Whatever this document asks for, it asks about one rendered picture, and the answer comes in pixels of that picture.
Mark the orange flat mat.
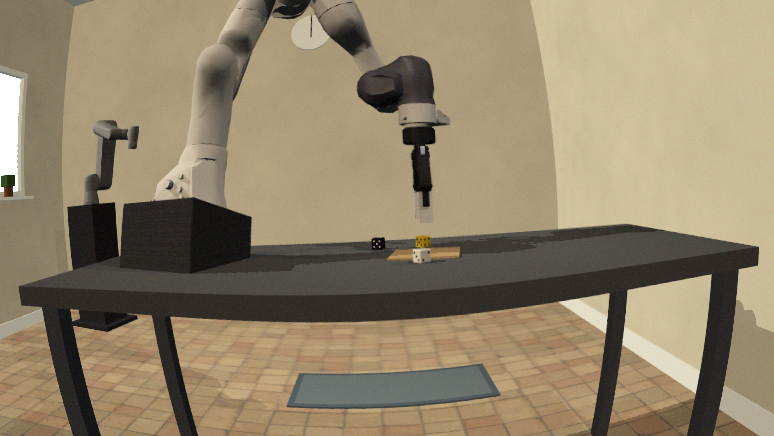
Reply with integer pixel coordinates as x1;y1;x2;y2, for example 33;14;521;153
387;247;460;261

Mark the yellow die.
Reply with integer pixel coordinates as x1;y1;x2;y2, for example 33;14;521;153
416;235;430;248

